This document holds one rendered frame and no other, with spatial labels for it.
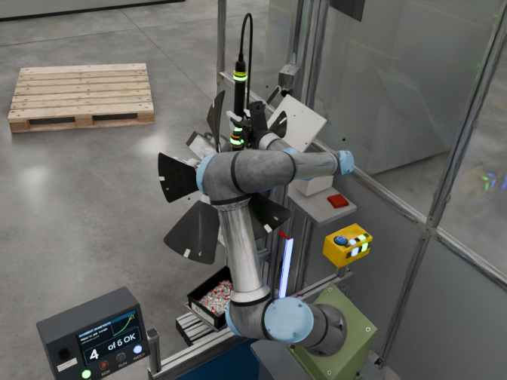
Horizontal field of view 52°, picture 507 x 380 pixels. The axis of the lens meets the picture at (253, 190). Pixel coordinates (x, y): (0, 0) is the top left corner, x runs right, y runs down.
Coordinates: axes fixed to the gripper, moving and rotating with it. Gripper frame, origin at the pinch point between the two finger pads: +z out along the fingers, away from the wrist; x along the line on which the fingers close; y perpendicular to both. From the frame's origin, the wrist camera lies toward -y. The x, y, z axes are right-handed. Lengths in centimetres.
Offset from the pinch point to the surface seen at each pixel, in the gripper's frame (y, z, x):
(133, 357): 40, -47, -63
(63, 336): 25, -42, -79
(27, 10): 143, 547, 53
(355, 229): 44, -37, 34
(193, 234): 50, -1, -18
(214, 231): 49, -5, -10
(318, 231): 103, 15, 70
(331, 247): 46, -38, 21
